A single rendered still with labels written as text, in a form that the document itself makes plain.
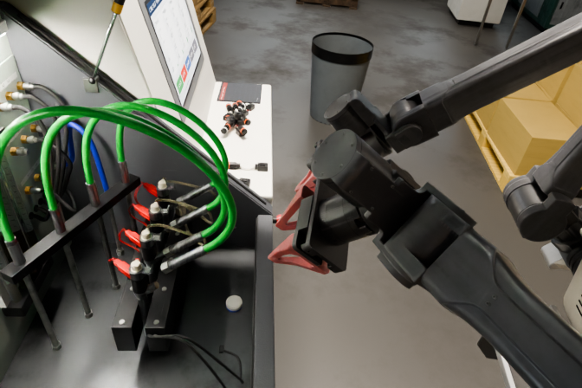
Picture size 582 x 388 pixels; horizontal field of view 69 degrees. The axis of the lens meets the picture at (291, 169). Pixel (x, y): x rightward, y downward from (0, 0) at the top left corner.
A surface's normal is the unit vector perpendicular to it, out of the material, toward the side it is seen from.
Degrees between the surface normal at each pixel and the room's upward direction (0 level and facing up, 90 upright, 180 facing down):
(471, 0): 90
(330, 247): 46
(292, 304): 0
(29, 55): 90
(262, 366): 0
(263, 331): 0
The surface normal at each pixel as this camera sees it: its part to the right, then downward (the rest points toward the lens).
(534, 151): -0.04, 0.58
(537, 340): -0.67, -0.47
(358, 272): 0.08, -0.80
